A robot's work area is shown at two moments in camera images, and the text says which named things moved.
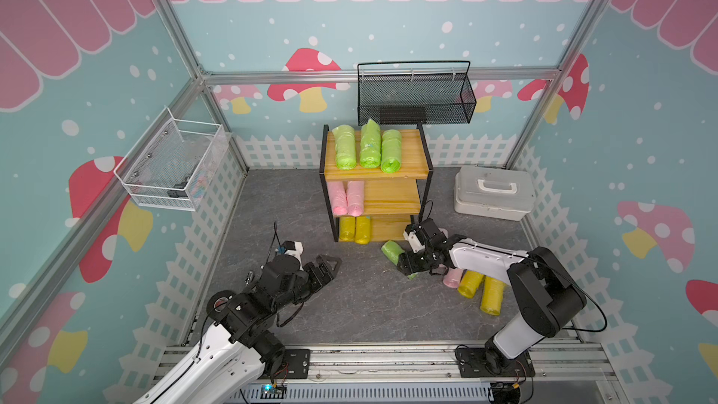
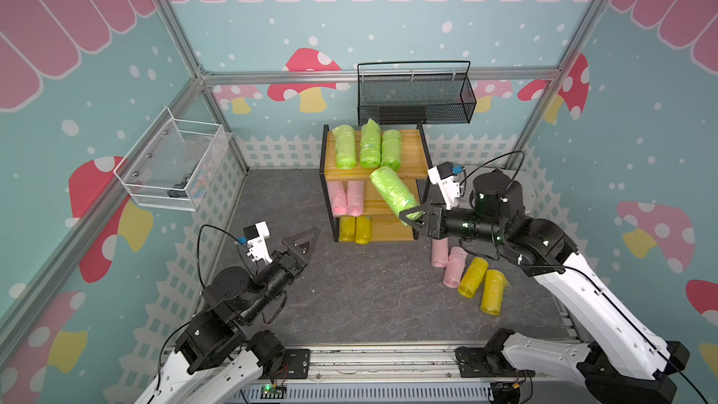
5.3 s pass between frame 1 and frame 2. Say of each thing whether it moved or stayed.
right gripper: moved
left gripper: moved
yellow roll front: stayed
